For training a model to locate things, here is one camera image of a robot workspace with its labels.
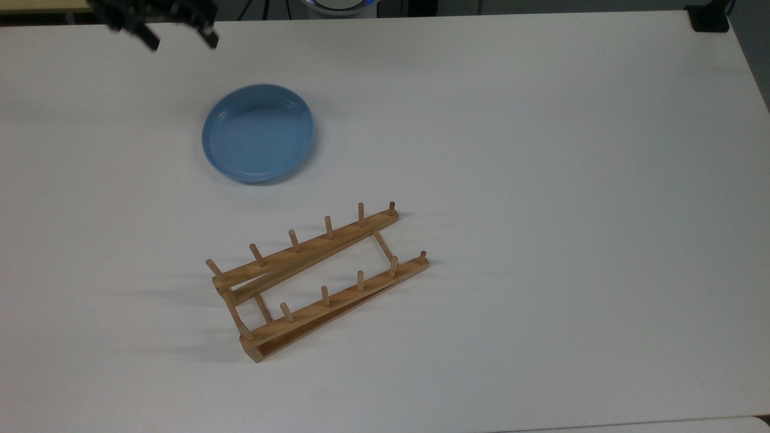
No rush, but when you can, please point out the black clamped camera pole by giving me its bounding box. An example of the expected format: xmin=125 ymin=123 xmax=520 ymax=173
xmin=685 ymin=0 xmax=736 ymax=33

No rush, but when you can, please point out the yellow wooden table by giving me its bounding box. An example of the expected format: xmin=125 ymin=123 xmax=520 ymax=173
xmin=0 ymin=0 xmax=94 ymax=15

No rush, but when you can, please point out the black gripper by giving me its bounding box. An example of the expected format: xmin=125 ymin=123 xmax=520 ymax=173
xmin=87 ymin=0 xmax=221 ymax=52

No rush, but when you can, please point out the wooden plate rack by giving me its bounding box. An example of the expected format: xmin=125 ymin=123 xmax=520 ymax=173
xmin=205 ymin=201 xmax=430 ymax=364

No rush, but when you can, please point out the blue round plate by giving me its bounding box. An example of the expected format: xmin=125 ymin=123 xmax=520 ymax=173
xmin=202 ymin=84 xmax=316 ymax=185

